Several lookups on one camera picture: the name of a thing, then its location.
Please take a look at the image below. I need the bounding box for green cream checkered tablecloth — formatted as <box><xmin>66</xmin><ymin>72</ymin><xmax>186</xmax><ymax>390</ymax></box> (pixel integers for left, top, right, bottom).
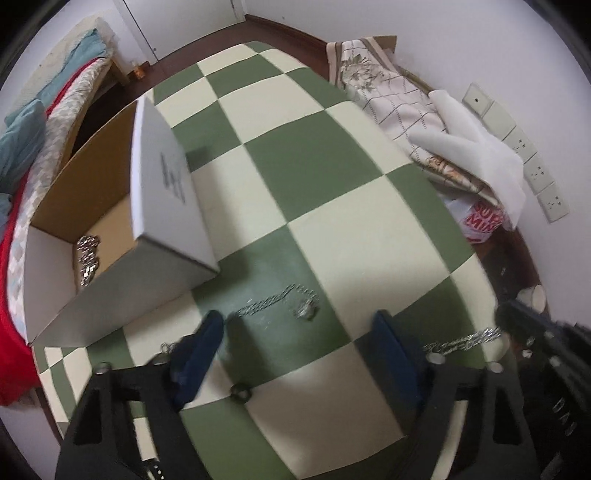
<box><xmin>37</xmin><ymin>41</ymin><xmax>511</xmax><ymax>480</ymax></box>

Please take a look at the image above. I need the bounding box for white wall socket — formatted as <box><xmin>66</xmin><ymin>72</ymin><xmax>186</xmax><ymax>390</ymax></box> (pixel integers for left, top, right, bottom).
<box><xmin>504</xmin><ymin>124</ymin><xmax>539</xmax><ymax>163</ymax></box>
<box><xmin>537</xmin><ymin>182</ymin><xmax>570</xmax><ymax>224</ymax></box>
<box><xmin>523</xmin><ymin>154</ymin><xmax>556</xmax><ymax>195</ymax></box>

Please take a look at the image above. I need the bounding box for white cloth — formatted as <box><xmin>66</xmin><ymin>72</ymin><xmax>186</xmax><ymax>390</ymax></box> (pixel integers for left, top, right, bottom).
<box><xmin>409</xmin><ymin>89</ymin><xmax>527</xmax><ymax>229</ymax></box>

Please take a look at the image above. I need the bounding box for silver chain bracelet pile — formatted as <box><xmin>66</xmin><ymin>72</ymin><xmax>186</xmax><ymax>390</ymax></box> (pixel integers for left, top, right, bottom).
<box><xmin>74</xmin><ymin>234</ymin><xmax>102</xmax><ymax>289</ymax></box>

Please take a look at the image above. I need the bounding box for patterned beige quilt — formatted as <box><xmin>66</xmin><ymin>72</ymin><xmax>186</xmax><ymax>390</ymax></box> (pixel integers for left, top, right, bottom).
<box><xmin>7</xmin><ymin>58</ymin><xmax>114</xmax><ymax>333</ymax></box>

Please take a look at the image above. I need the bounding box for teal pillow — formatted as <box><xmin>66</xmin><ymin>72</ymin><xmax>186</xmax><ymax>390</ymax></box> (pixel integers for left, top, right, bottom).
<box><xmin>0</xmin><ymin>98</ymin><xmax>48</xmax><ymax>197</ymax></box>

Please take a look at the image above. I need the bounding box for white cardboard box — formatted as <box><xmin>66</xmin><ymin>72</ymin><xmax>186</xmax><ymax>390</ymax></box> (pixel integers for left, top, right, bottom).
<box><xmin>23</xmin><ymin>95</ymin><xmax>220</xmax><ymax>347</ymax></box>

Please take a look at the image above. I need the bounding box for floral patterned cloth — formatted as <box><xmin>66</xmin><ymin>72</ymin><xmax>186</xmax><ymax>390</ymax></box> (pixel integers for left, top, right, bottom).
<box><xmin>327</xmin><ymin>36</ymin><xmax>502</xmax><ymax>206</ymax></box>

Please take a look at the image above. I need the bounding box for white paper cup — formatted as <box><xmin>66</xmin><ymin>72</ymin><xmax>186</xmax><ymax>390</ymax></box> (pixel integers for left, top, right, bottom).
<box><xmin>516</xmin><ymin>285</ymin><xmax>548</xmax><ymax>311</ymax></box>

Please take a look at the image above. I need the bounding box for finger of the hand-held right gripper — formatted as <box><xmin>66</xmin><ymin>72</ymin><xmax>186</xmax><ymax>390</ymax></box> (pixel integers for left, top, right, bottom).
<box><xmin>495</xmin><ymin>299</ymin><xmax>575</xmax><ymax>354</ymax></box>

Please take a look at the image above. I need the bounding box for white door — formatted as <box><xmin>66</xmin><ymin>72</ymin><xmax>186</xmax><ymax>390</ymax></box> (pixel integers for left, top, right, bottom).
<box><xmin>113</xmin><ymin>0</ymin><xmax>246</xmax><ymax>63</ymax></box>

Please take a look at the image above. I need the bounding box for red white plastic bag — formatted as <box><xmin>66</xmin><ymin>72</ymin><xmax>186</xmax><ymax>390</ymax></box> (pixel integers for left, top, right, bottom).
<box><xmin>438</xmin><ymin>191</ymin><xmax>515</xmax><ymax>243</ymax></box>

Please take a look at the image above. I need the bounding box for silver chain necklace with pendant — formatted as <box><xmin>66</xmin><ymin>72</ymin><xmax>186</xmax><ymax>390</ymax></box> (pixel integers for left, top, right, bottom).
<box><xmin>228</xmin><ymin>283</ymin><xmax>321</xmax><ymax>322</ymax></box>

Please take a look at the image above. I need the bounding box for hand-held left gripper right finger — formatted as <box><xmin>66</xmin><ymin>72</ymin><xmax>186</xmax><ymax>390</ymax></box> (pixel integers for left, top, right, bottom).
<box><xmin>372</xmin><ymin>309</ymin><xmax>542</xmax><ymax>480</ymax></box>

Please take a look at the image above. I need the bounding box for teal blanket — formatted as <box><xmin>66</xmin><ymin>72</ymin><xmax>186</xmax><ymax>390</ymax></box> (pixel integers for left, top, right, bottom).
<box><xmin>34</xmin><ymin>28</ymin><xmax>110</xmax><ymax>108</ymax></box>

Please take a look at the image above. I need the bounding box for wooden bed frame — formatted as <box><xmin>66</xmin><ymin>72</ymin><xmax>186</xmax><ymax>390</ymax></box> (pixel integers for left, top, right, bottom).
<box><xmin>107</xmin><ymin>56</ymin><xmax>131</xmax><ymax>87</ymax></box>

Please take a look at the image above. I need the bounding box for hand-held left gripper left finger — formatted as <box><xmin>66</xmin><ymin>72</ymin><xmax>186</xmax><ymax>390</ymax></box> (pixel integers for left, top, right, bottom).
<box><xmin>54</xmin><ymin>309</ymin><xmax>227</xmax><ymax>480</ymax></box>

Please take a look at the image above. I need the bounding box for thin silver chain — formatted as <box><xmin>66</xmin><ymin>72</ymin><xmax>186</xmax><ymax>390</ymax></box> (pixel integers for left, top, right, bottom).
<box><xmin>158</xmin><ymin>339</ymin><xmax>185</xmax><ymax>365</ymax></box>

